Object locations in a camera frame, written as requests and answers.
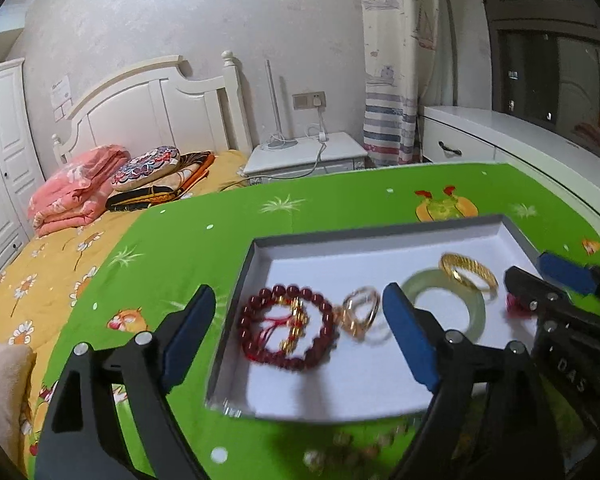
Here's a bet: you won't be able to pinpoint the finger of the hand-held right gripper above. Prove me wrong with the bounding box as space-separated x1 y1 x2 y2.
504 266 600 346
537 251 600 306

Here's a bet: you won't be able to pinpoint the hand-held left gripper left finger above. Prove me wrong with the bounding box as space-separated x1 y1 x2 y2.
35 284 217 480

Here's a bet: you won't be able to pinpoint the white bed headboard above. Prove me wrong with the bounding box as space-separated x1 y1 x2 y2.
51 50 253 166

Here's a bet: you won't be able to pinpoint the red bead bracelet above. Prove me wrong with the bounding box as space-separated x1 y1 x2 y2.
237 284 337 372

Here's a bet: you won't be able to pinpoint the wall socket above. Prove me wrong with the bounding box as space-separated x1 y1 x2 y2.
292 91 327 110

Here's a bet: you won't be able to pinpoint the thin gold bangle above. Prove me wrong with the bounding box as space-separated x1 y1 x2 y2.
341 286 382 342

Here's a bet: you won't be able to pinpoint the white nightstand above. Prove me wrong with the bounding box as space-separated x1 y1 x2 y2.
242 132 368 186

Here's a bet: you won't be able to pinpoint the patterned pillows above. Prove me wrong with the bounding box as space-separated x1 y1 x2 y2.
105 151 216 212

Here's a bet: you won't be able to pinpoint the printed striped curtain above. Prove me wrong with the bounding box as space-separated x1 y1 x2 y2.
358 0 438 167

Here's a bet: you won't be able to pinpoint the pale green jade bangle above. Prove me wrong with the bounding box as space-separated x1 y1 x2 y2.
400 269 487 342

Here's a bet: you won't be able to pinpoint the multicolour bead bracelet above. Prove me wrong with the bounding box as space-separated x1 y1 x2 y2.
302 430 413 468

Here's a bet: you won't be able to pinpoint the white charger cable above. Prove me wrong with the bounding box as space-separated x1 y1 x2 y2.
220 107 328 191

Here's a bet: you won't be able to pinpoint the white desk lamp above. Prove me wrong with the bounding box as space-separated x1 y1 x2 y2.
260 60 298 152

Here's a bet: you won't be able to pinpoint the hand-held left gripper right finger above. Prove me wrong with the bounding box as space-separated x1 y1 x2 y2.
381 282 566 480

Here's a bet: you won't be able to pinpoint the thick gold bangle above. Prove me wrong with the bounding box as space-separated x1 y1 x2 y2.
440 252 499 292

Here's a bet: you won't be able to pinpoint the beige folded towel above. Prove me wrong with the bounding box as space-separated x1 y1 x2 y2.
0 344 37 461

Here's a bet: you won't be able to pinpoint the white wardrobe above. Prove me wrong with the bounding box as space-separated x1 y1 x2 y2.
0 58 46 296

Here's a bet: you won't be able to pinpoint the embroidered round pillow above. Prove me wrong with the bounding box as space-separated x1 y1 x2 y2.
111 146 181 192

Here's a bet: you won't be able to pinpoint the grey cardboard box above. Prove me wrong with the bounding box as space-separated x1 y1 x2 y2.
205 214 546 421

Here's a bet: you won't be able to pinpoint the white cabinet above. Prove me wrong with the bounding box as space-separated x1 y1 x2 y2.
417 106 600 231

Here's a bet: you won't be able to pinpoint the yellow floral bedsheet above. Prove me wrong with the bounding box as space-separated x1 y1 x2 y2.
0 150 251 476

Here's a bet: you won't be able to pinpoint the pink folded quilt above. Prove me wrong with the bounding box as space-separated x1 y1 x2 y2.
28 144 131 237

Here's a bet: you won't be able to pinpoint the green printed cloth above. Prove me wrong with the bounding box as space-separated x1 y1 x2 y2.
27 162 600 480

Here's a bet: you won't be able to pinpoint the dark framed window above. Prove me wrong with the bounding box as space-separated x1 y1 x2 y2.
472 0 600 168

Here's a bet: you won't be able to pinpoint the white wall paper sheet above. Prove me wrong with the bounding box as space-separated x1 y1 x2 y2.
50 75 73 122

